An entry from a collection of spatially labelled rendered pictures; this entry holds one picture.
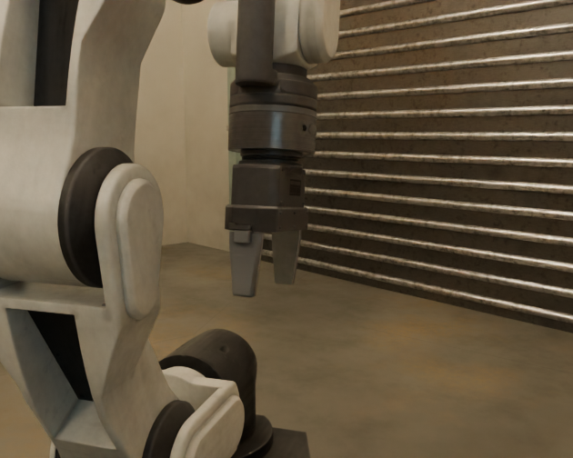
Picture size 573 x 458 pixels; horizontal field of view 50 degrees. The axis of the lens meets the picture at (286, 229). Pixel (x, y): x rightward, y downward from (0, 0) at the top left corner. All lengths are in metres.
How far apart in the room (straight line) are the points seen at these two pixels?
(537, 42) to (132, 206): 1.96
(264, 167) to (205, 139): 3.18
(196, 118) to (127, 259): 3.24
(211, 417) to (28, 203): 0.39
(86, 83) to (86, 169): 0.09
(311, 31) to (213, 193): 3.14
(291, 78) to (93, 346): 0.33
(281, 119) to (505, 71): 1.90
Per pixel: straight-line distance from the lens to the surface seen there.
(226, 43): 0.64
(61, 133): 0.63
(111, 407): 0.72
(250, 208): 0.57
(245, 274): 0.58
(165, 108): 3.86
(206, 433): 0.84
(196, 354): 0.98
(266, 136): 0.59
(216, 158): 3.67
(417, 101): 2.63
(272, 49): 0.59
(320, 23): 0.61
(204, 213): 3.81
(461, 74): 2.53
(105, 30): 0.66
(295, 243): 0.67
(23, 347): 0.73
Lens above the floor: 0.70
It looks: 9 degrees down
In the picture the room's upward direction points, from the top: straight up
